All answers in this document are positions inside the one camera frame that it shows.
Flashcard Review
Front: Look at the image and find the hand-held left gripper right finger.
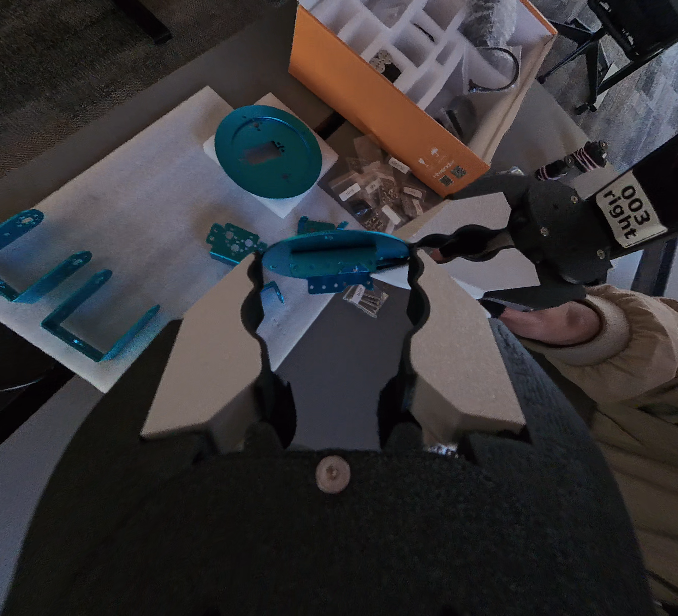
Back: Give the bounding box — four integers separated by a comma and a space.
377, 251, 526, 451

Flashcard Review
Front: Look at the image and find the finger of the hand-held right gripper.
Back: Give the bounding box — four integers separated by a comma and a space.
410, 190, 513, 246
430, 243, 587, 312

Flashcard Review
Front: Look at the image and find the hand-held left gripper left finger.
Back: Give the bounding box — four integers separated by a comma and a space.
140, 253, 297, 454

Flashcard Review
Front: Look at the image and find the blue disc with mounted bracket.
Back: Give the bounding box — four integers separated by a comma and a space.
262, 229, 411, 295

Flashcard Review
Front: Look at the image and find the person's right forearm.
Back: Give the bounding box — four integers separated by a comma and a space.
522, 283, 678, 405

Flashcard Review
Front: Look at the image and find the grey desk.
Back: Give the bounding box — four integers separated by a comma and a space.
0, 2, 644, 590

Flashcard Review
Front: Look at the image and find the person's right hand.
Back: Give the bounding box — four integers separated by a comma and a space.
497, 300, 605, 347

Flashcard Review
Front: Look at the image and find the pile of small screw bags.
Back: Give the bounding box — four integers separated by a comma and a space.
318, 134, 448, 235

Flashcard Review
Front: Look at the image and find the clear bag of long screws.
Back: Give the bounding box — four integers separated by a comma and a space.
341, 285, 390, 318

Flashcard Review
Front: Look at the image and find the orange cardboard box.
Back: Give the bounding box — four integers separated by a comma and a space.
241, 0, 559, 198

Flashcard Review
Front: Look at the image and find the black servo motor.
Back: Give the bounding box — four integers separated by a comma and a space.
369, 49, 406, 82

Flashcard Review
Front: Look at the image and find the white foam sheet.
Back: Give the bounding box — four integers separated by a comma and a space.
0, 85, 371, 393

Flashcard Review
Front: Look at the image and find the large blue flange plate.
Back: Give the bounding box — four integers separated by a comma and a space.
214, 105, 323, 199

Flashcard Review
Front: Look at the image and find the blue square servo bracket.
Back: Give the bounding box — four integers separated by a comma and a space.
207, 221, 268, 264

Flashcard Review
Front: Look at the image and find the large blue U bracket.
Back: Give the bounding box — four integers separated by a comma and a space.
0, 208, 46, 251
0, 251, 93, 304
41, 269, 161, 363

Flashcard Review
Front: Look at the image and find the black cable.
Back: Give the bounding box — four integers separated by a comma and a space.
466, 46, 521, 95

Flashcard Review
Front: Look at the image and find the small blue U bracket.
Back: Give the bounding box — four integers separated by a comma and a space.
297, 216, 347, 235

